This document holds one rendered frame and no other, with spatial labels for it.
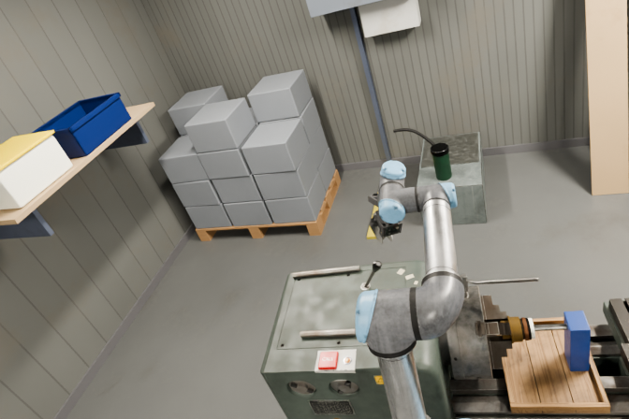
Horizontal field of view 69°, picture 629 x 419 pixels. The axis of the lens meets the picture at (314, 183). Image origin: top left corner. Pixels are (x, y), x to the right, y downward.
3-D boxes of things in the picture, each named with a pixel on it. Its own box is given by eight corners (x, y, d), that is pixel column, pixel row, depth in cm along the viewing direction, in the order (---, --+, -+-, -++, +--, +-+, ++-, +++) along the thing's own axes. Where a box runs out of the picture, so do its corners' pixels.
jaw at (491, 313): (475, 319, 164) (470, 292, 173) (475, 326, 167) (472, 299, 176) (507, 317, 161) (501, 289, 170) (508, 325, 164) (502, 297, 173)
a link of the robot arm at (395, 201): (415, 203, 127) (414, 177, 135) (374, 209, 130) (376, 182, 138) (419, 223, 131) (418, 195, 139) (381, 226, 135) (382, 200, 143)
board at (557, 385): (511, 413, 157) (510, 407, 155) (495, 326, 186) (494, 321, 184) (610, 413, 149) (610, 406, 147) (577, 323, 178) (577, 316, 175)
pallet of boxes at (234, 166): (341, 180, 475) (304, 67, 411) (321, 235, 410) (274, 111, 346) (234, 191, 524) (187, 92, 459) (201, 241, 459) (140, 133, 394)
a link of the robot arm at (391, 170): (380, 175, 136) (381, 156, 142) (377, 201, 143) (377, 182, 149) (407, 177, 135) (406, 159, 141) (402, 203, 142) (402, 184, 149)
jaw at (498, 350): (476, 336, 166) (481, 366, 167) (477, 342, 161) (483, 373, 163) (509, 334, 162) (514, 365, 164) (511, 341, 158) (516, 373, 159)
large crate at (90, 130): (93, 124, 348) (78, 100, 337) (134, 117, 333) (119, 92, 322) (43, 164, 307) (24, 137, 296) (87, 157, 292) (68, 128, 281)
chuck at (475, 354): (468, 399, 157) (455, 328, 145) (461, 334, 184) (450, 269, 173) (496, 399, 154) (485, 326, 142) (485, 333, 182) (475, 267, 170)
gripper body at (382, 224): (380, 239, 153) (384, 215, 145) (370, 221, 159) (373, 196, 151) (401, 234, 155) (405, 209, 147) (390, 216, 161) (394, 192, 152)
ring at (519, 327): (502, 332, 154) (532, 331, 152) (497, 310, 162) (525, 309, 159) (504, 349, 159) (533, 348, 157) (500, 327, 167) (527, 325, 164)
